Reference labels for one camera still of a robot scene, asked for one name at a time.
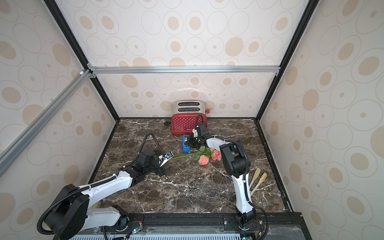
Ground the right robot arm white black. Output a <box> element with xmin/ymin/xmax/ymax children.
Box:
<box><xmin>187</xmin><ymin>124</ymin><xmax>257</xmax><ymax>230</ymax></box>

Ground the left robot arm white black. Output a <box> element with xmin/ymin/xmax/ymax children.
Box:
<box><xmin>37</xmin><ymin>151</ymin><xmax>174</xmax><ymax>240</ymax></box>

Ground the blue tape dispenser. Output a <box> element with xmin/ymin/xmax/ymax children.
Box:
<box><xmin>183</xmin><ymin>135</ymin><xmax>191</xmax><ymax>153</ymax></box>

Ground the red polka dot toaster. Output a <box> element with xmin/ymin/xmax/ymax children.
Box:
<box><xmin>171</xmin><ymin>100</ymin><xmax>210</xmax><ymax>135</ymax></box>

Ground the wooden spatula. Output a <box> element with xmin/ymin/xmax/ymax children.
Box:
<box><xmin>249</xmin><ymin>168</ymin><xmax>261</xmax><ymax>188</ymax></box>

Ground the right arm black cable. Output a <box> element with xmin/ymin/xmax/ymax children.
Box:
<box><xmin>196</xmin><ymin>113</ymin><xmax>269</xmax><ymax>240</ymax></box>

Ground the silver aluminium rail back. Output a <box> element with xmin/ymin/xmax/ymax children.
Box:
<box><xmin>88</xmin><ymin>66</ymin><xmax>281</xmax><ymax>74</ymax></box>

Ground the silver aluminium rail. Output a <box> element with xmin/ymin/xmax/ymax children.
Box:
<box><xmin>88</xmin><ymin>66</ymin><xmax>281</xmax><ymax>74</ymax></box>
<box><xmin>1</xmin><ymin>70</ymin><xmax>91</xmax><ymax>175</ymax></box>

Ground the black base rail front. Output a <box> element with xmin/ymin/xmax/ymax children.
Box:
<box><xmin>102</xmin><ymin>213</ymin><xmax>311</xmax><ymax>240</ymax></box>

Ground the silver aluminium rail left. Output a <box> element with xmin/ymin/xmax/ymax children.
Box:
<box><xmin>1</xmin><ymin>70</ymin><xmax>91</xmax><ymax>175</ymax></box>

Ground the black corner frame post right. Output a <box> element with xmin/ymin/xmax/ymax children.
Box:
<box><xmin>255</xmin><ymin>0</ymin><xmax>320</xmax><ymax>122</ymax></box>

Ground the black corner frame post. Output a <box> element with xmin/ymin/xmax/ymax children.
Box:
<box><xmin>255</xmin><ymin>0</ymin><xmax>320</xmax><ymax>122</ymax></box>
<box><xmin>44</xmin><ymin>0</ymin><xmax>120</xmax><ymax>122</ymax></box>

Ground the black corner frame post left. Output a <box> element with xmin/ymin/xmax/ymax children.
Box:
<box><xmin>44</xmin><ymin>0</ymin><xmax>120</xmax><ymax>122</ymax></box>

